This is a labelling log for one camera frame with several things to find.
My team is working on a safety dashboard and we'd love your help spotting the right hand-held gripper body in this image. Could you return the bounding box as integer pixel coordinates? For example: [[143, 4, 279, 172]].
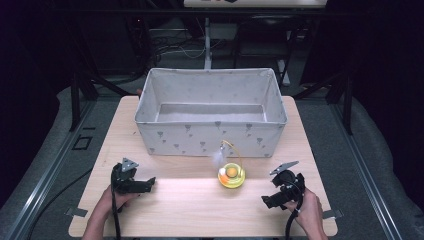
[[269, 160, 306, 205]]

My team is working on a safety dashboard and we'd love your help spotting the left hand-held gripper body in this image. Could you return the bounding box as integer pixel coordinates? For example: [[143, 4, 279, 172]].
[[110, 157, 140, 195]]

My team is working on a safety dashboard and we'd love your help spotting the yellow cat toy with feather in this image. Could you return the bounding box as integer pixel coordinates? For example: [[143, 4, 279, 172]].
[[212, 139, 247, 190]]

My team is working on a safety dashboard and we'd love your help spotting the grey printed fabric storage box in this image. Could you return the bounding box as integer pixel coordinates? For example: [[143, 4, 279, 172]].
[[134, 67, 289, 159]]

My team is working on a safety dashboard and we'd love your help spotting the person's left hand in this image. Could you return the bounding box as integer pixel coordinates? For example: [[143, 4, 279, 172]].
[[99, 185, 142, 215]]

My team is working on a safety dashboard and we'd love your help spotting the person's right hand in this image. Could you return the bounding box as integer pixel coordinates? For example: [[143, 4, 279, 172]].
[[283, 187, 323, 229]]

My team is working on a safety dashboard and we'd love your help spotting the black metal stand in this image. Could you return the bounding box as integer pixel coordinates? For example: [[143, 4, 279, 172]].
[[67, 31, 136, 133], [292, 64, 355, 136]]

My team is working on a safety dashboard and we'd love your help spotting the white desk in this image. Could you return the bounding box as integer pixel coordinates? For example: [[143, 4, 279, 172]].
[[183, 0, 329, 9]]

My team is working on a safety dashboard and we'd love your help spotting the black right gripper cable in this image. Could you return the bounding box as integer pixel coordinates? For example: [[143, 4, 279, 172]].
[[284, 181, 306, 240]]

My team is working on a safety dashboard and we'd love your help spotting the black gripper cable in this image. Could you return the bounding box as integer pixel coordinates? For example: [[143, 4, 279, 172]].
[[110, 166, 122, 240], [284, 181, 306, 240]]

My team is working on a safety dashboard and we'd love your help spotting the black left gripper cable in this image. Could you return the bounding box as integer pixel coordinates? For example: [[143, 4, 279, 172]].
[[110, 166, 122, 240]]

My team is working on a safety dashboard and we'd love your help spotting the metal table bracket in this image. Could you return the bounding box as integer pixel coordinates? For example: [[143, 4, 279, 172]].
[[64, 206, 89, 218], [321, 208, 344, 220]]

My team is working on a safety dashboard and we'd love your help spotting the black floor cable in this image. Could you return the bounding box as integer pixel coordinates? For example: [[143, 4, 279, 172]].
[[25, 168, 94, 240]]

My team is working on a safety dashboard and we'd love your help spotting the aluminium floor rail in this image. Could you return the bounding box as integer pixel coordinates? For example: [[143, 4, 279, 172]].
[[0, 99, 98, 240], [329, 99, 405, 240]]

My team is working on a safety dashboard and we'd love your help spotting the tangle of floor cables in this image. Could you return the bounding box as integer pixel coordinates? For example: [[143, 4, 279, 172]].
[[148, 28, 223, 63]]

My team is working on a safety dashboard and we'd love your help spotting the white metal post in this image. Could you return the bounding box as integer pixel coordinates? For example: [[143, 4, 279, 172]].
[[203, 17, 213, 70]]

